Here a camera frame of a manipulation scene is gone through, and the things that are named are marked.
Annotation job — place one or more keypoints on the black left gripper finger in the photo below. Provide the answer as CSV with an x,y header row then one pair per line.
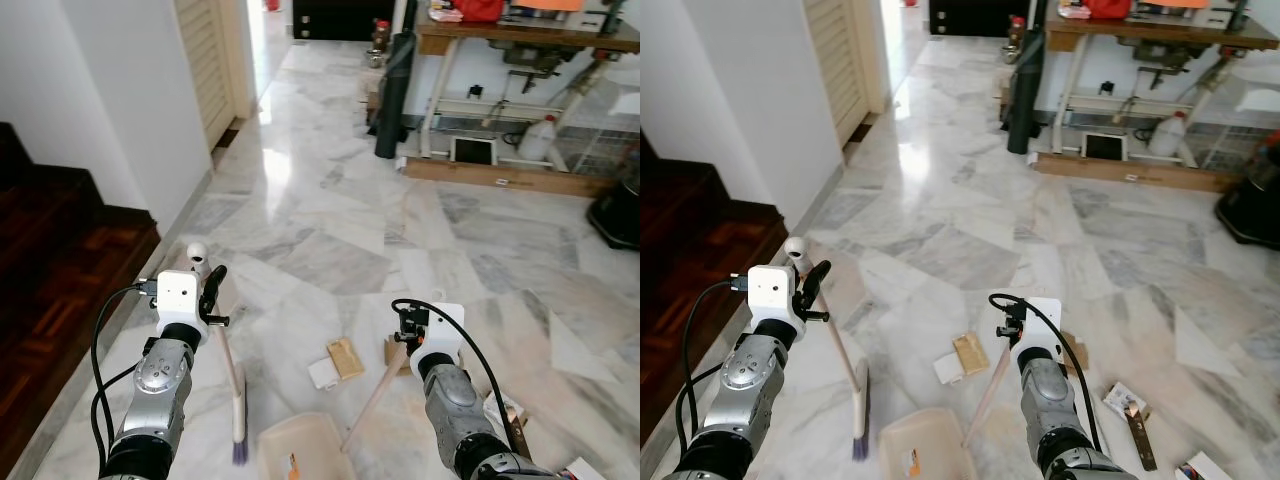
x,y
213,288
816,283

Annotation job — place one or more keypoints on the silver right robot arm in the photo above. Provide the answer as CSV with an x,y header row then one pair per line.
x,y
1050,400
455,400

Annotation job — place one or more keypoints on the brown cardboard piece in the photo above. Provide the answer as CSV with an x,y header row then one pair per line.
x,y
970,353
346,358

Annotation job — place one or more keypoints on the torn brown cardboard scrap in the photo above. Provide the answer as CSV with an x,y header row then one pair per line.
x,y
1077,352

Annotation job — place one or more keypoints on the white paper scrap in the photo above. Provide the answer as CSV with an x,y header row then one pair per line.
x,y
948,370
322,373

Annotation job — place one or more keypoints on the crumpled white wrapper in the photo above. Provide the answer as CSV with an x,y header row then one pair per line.
x,y
1122,398
507,405

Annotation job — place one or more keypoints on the dark wooden staircase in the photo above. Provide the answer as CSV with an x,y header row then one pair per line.
x,y
50,260
690,270

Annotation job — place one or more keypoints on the long wooden plank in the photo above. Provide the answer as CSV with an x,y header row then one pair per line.
x,y
500,177
1130,170

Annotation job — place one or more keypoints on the white plastic jug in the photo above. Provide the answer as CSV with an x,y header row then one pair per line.
x,y
538,142
1167,137

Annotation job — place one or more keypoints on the beige louvered door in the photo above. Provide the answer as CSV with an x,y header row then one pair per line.
x,y
205,60
840,60

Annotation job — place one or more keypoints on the black rolled mat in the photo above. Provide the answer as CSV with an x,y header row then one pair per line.
x,y
393,100
1025,95

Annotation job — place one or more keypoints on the small printed white box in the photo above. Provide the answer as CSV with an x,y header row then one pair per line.
x,y
585,470
1205,468

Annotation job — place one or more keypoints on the small dark bottle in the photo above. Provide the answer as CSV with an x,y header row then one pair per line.
x,y
1017,32
381,35

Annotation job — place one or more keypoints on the black cabinet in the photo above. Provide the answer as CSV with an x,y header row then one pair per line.
x,y
340,18
975,17

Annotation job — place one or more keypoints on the wooden sewing table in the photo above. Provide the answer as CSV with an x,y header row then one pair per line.
x,y
520,38
1150,35

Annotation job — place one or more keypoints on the red bag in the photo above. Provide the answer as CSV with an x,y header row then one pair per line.
x,y
1108,8
480,10

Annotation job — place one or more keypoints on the orange cloth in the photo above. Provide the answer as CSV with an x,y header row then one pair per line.
x,y
552,5
1182,4

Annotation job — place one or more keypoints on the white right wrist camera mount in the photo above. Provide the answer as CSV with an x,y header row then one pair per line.
x,y
445,335
1040,325

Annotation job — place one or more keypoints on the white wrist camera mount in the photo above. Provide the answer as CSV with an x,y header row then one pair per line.
x,y
445,335
178,298
772,293
1040,325

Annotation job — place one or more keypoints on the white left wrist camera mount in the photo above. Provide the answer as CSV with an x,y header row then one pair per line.
x,y
772,293
178,298

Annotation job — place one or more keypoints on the black panel in white frame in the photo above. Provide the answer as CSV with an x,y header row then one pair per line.
x,y
1104,147
473,152

